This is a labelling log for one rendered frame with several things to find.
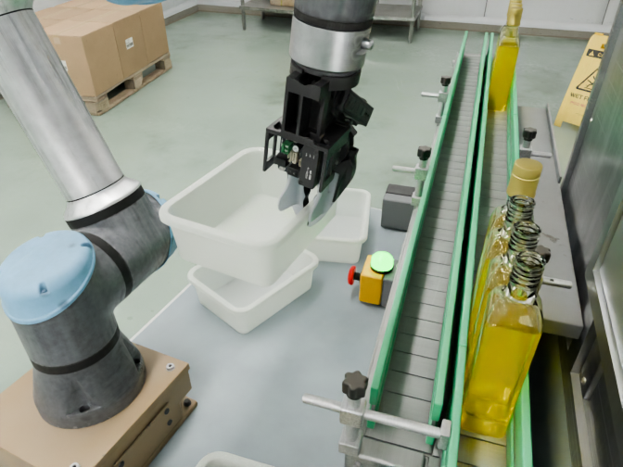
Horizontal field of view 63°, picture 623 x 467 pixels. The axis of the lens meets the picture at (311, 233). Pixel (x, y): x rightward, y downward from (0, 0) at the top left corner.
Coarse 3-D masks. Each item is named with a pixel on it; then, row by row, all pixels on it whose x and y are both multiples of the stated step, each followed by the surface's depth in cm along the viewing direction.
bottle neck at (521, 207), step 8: (512, 200) 61; (520, 200) 62; (528, 200) 61; (512, 208) 61; (520, 208) 60; (528, 208) 60; (512, 216) 61; (520, 216) 60; (528, 216) 60; (504, 224) 63; (512, 224) 61; (504, 232) 63
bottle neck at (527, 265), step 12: (528, 252) 52; (516, 264) 52; (528, 264) 51; (540, 264) 51; (516, 276) 52; (528, 276) 51; (540, 276) 51; (516, 288) 53; (528, 288) 52; (516, 300) 53; (528, 300) 53
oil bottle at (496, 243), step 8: (496, 232) 64; (488, 240) 65; (496, 240) 63; (504, 240) 63; (488, 248) 64; (496, 248) 63; (504, 248) 62; (488, 256) 64; (480, 264) 69; (488, 264) 64; (480, 272) 67; (480, 280) 66; (480, 288) 66; (472, 296) 73; (472, 304) 71; (472, 312) 69; (472, 320) 70
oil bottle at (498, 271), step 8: (496, 256) 61; (504, 256) 60; (496, 264) 59; (504, 264) 59; (488, 272) 61; (496, 272) 58; (504, 272) 58; (488, 280) 59; (496, 280) 58; (504, 280) 58; (488, 288) 59; (480, 296) 65; (480, 304) 63; (480, 312) 62; (480, 320) 62; (472, 328) 68; (472, 336) 66; (472, 344) 65; (472, 352) 65; (464, 376) 68
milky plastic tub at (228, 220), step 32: (256, 160) 77; (192, 192) 67; (224, 192) 73; (256, 192) 80; (192, 224) 60; (224, 224) 73; (256, 224) 73; (288, 224) 60; (320, 224) 70; (192, 256) 65; (224, 256) 61; (256, 256) 58; (288, 256) 63
